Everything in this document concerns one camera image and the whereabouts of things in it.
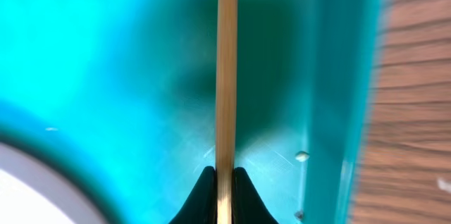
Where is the teal plastic serving tray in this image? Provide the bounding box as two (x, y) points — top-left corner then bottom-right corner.
(1, 0), (383, 223)

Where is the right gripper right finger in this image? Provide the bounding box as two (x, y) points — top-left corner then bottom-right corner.
(232, 167), (278, 224)

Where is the white dinner plate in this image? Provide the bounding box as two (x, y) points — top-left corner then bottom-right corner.
(1, 143), (107, 224)

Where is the wooden chopstick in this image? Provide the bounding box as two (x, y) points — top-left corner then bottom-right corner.
(215, 0), (237, 224)

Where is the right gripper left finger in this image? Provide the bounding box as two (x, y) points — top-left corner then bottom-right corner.
(169, 166), (217, 224)

